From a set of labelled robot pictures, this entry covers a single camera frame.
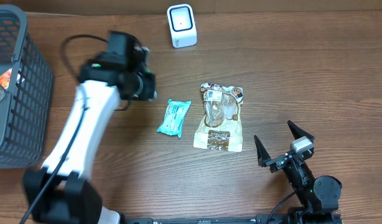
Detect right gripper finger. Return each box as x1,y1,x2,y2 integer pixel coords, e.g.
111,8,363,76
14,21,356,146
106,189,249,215
254,135,271,166
287,120,315,141

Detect brown white snack bag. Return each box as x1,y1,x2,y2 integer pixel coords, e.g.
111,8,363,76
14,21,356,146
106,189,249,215
193,83,244,152

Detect teal wet wipes pack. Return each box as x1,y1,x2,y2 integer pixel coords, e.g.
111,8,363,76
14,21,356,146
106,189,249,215
157,99,192,138

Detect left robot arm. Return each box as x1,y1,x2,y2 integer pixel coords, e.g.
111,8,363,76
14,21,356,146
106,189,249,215
22,31,157,223

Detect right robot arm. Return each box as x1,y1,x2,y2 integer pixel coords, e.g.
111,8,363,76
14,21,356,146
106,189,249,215
254,120,342,224

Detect white barcode scanner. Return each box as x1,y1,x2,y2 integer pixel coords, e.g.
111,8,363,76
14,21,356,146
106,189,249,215
167,4,197,49

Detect grey plastic mesh basket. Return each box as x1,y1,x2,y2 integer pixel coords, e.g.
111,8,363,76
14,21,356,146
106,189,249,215
0,4,54,169

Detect orange packet in basket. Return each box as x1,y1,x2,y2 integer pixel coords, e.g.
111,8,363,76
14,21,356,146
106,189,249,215
0,68,25,90

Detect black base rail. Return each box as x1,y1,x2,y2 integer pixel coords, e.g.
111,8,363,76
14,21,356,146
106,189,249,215
122,215,343,224

